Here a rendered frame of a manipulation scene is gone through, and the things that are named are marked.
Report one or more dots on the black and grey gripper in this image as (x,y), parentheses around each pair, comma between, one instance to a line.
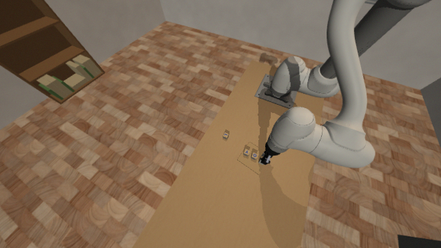
(267,154)

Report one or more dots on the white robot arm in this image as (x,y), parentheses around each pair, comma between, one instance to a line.
(340,141)

